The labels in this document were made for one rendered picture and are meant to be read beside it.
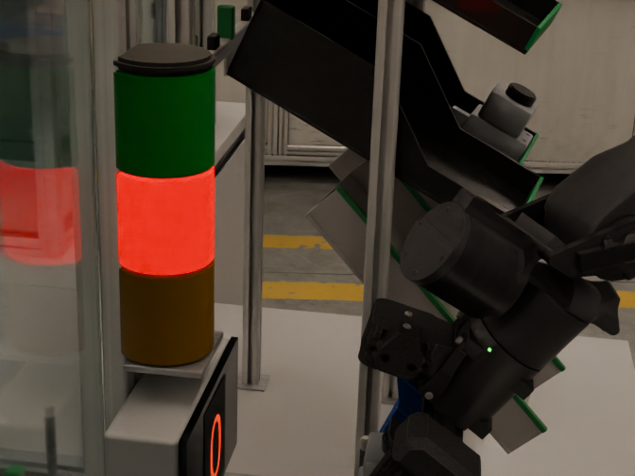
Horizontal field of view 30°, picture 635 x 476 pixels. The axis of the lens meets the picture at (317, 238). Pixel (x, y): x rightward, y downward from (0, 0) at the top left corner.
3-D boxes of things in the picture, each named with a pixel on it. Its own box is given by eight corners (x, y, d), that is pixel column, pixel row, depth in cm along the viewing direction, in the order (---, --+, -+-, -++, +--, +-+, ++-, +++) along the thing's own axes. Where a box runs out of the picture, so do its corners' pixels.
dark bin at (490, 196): (530, 198, 110) (573, 133, 107) (506, 245, 99) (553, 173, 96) (277, 46, 113) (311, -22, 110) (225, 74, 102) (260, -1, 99)
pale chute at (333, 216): (530, 390, 117) (566, 367, 115) (507, 455, 106) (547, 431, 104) (347, 174, 116) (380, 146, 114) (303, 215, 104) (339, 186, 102)
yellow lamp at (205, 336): (223, 330, 64) (224, 246, 63) (201, 371, 60) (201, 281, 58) (133, 321, 65) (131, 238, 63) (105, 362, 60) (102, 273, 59)
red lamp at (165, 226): (224, 244, 62) (224, 155, 61) (201, 280, 58) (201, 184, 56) (131, 236, 63) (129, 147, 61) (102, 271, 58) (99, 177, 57)
